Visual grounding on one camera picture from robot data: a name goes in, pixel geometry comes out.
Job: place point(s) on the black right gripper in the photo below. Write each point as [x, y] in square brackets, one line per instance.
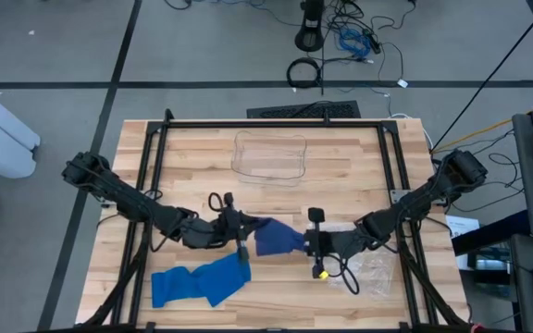
[331, 244]

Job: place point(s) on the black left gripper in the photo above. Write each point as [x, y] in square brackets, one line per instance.
[215, 231]

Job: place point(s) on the dark blue elastic bandage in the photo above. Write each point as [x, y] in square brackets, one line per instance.
[276, 238]

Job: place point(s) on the small clear zip bag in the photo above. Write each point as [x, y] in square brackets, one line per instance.
[345, 226]

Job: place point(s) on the bright blue elastic bandage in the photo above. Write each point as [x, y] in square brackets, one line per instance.
[211, 282]

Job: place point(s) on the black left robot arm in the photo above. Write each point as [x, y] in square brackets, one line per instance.
[127, 201]

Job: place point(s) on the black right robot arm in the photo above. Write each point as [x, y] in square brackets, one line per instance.
[414, 203]

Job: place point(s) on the yellow tape tag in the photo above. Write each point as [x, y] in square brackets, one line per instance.
[323, 275]

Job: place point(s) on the clear plastic container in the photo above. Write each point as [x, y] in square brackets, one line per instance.
[268, 159]

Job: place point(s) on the large clear plastic bag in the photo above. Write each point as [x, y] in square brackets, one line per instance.
[377, 273]

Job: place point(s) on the black keyboard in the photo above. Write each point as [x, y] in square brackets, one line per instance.
[303, 111]

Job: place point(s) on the white paper sheet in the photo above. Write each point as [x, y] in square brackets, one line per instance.
[463, 227]

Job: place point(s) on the dark cart beam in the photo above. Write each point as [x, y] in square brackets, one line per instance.
[488, 233]

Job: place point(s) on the grey electronics box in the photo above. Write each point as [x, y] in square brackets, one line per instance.
[488, 263]

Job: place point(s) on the small white tag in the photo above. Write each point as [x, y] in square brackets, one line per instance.
[402, 83]

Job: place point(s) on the black floor stand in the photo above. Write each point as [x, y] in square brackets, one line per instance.
[310, 37]

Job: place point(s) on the black aluminium table frame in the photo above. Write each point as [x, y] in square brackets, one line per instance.
[271, 124]

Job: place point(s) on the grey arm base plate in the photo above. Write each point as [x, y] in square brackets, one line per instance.
[398, 195]

